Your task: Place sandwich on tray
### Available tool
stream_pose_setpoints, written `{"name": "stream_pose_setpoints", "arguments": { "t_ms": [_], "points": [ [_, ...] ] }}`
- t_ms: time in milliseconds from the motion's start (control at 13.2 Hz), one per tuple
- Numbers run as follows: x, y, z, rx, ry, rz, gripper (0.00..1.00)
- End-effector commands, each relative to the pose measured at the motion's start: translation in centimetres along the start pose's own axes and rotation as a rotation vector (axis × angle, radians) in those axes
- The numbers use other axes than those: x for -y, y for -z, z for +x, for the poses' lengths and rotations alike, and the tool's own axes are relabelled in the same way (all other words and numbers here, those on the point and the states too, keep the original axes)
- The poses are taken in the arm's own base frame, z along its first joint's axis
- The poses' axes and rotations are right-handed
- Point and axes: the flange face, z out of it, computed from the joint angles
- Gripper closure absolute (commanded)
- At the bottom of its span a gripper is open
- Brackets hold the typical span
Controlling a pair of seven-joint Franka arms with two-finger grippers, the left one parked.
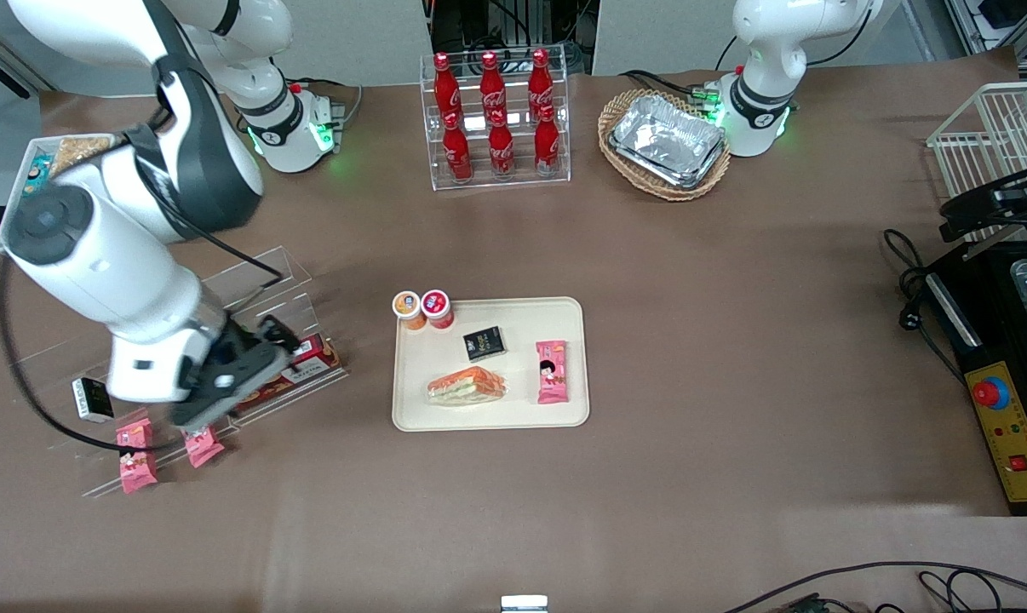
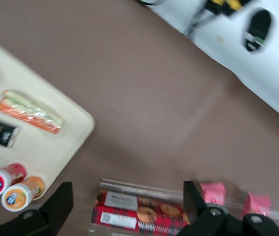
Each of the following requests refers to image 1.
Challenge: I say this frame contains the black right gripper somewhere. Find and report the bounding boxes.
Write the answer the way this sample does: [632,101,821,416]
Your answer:
[192,315,303,408]

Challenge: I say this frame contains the triangle sandwich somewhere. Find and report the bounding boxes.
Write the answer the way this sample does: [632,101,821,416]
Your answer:
[427,367,508,407]

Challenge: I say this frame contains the beige plastic serving tray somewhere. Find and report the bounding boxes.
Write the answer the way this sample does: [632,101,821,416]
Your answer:
[392,296,590,433]

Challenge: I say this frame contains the red cookie box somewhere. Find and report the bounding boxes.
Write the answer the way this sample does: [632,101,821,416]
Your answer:
[232,333,343,411]

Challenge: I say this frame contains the clear acrylic tiered stand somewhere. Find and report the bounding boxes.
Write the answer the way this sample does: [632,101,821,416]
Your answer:
[7,246,350,499]

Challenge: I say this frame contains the orange lid cup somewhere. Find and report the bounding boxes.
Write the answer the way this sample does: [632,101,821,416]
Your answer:
[393,290,427,332]

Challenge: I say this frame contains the pink cartoon snack packet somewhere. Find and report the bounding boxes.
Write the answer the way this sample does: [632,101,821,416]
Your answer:
[116,417,159,496]
[536,340,571,405]
[181,424,226,469]

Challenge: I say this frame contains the red lid cup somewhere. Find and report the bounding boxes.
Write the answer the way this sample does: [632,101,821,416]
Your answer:
[420,289,456,331]

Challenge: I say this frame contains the small black carton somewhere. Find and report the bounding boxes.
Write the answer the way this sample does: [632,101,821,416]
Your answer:
[72,377,115,424]
[463,326,508,364]

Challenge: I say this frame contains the red cola bottle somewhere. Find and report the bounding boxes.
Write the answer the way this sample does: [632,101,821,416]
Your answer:
[442,113,473,182]
[534,106,561,175]
[488,112,516,178]
[479,52,508,120]
[527,49,555,116]
[433,53,463,120]

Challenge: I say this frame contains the golden cracker pack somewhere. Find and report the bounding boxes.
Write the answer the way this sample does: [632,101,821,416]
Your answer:
[54,136,116,169]

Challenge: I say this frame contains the white rectangular dish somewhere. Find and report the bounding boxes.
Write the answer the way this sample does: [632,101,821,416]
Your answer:
[0,135,123,254]

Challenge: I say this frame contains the clear acrylic bottle rack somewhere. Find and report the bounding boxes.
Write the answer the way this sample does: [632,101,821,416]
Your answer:
[419,53,572,192]

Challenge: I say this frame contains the dark background equipment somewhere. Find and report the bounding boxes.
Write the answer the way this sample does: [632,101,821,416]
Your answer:
[428,0,600,73]

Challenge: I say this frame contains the oval light wicker basket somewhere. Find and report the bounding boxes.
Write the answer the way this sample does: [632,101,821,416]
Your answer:
[598,89,732,203]

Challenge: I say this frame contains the stacked aluminium foil trays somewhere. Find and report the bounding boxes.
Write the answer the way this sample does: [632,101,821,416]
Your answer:
[609,94,727,190]

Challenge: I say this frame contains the black sealing machine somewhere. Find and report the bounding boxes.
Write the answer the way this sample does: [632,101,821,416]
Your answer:
[922,238,1027,518]

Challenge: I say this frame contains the red emergency stop button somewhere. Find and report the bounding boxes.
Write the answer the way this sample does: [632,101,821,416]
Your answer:
[972,377,1010,411]

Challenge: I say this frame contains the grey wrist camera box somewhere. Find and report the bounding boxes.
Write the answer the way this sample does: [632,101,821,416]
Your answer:
[169,381,246,432]

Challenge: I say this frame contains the grey arm base cable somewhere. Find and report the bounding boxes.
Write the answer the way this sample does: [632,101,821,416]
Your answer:
[288,78,365,129]

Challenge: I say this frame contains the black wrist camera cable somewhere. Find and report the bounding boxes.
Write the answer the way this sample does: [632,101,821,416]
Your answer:
[0,51,284,452]

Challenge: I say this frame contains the black arm base cable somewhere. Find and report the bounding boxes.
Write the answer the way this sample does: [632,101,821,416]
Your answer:
[620,70,720,107]

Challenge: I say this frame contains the black power cable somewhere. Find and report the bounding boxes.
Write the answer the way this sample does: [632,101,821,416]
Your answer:
[883,228,970,384]

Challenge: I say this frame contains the long black floor cable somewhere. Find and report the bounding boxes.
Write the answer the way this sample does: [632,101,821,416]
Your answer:
[722,560,1027,613]

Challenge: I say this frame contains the looped black floor cable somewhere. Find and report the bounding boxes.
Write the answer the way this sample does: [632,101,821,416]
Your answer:
[918,569,1027,613]

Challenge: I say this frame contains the black machine lever handle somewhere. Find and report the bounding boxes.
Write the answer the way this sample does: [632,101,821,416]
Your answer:
[939,162,1027,243]

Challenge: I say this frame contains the white wire basket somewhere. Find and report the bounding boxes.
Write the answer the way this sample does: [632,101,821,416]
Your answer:
[926,81,1027,243]

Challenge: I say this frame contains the aluminium frame rack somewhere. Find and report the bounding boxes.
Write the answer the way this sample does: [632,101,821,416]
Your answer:
[944,0,1027,73]

